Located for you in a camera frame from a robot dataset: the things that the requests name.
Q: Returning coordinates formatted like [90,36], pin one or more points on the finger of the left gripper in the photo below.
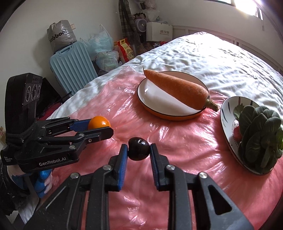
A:
[77,141]
[64,125]

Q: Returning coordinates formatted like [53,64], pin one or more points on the plaid hanging cloth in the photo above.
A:
[128,27]

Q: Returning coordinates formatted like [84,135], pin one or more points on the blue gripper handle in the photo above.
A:
[32,181]

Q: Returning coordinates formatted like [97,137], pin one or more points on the white plastic bag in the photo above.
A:
[107,61]

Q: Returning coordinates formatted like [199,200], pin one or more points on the pink plastic sheet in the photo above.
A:
[196,145]

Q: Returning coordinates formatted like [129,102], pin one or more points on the dark purple plum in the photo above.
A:
[139,149]

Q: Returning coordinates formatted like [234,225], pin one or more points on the small smooth orange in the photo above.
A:
[98,122]

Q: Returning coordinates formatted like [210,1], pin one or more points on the orange rimmed white plate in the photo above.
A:
[163,105]

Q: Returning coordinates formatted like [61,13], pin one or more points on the green leafy vegetable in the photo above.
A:
[260,137]

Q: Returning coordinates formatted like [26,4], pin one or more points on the window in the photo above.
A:
[245,6]

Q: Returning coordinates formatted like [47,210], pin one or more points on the black striped white plate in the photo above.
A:
[229,122]

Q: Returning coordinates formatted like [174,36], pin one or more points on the grey stuffed bag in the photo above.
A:
[60,35]

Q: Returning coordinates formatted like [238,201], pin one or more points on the black flat panel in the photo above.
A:
[49,100]

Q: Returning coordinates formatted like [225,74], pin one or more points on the light blue suitcase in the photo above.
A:
[73,67]

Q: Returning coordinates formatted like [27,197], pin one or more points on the white duvet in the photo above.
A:
[220,65]

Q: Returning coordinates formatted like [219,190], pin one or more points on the carrot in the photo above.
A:
[187,92]

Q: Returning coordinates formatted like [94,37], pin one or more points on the pink radish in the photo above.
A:
[237,135]

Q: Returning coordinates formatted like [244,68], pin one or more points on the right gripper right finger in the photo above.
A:
[194,199]

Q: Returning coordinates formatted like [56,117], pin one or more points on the red yellow snack bag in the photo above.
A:
[125,51]

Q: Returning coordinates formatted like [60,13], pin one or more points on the hand on blue handle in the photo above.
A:
[48,183]

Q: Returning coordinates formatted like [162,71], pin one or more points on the white cardboard box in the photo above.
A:
[157,32]

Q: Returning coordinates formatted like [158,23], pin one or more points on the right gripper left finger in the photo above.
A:
[64,208]

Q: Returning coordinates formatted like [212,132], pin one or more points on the blue plastic bag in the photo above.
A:
[101,42]

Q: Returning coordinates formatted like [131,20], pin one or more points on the small grey fan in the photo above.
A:
[140,25]

